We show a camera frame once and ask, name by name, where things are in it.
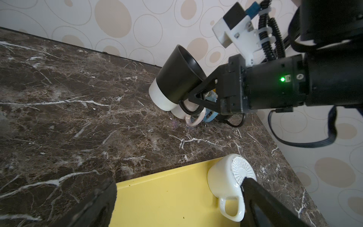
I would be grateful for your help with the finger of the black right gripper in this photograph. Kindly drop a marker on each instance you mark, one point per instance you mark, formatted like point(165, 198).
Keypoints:
point(216, 80)

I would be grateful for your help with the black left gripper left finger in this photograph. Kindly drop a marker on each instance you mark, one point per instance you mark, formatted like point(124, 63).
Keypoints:
point(95, 210)

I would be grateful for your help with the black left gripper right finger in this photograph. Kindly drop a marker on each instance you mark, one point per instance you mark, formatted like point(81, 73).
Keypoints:
point(262, 209)

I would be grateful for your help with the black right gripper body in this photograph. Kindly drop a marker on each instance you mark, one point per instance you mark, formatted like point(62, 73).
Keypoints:
point(280, 83)

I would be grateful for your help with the black mug white base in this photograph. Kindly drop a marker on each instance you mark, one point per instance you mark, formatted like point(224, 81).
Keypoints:
point(178, 77)

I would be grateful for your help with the pink iridescent mug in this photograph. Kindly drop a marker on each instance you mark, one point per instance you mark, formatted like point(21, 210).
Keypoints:
point(190, 120)

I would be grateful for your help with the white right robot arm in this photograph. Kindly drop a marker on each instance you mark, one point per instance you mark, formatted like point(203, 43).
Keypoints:
point(327, 69)

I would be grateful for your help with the yellow plastic tray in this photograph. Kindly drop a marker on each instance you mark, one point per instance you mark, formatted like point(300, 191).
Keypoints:
point(177, 197)

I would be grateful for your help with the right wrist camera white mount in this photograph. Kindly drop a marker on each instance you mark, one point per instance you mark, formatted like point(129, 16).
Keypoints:
point(236, 27)

